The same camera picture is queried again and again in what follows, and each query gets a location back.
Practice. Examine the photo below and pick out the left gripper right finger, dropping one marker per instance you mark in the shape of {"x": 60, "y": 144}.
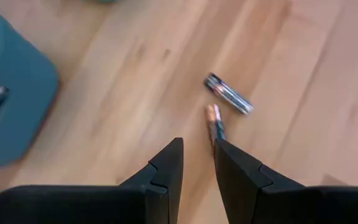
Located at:
{"x": 275, "y": 205}

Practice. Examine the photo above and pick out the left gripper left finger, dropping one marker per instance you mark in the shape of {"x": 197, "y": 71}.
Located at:
{"x": 89, "y": 205}

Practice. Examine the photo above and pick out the black copper Duracell battery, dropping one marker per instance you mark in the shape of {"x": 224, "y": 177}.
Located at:
{"x": 213, "y": 116}

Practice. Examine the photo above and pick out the blue plastic bin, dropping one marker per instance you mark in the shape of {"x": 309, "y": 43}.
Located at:
{"x": 17, "y": 77}

